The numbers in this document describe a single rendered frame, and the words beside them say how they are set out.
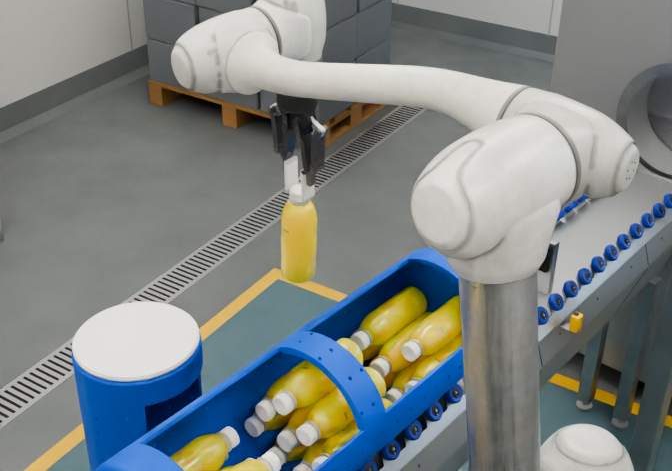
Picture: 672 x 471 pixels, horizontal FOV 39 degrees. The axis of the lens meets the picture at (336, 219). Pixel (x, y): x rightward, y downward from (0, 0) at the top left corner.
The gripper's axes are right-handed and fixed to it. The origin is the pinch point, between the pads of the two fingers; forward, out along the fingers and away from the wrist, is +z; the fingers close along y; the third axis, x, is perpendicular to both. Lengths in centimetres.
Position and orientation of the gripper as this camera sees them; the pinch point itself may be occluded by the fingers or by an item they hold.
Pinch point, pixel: (299, 179)
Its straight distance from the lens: 180.8
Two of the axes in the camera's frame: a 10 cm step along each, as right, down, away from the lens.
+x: -6.9, 4.4, -5.8
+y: -7.2, -4.2, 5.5
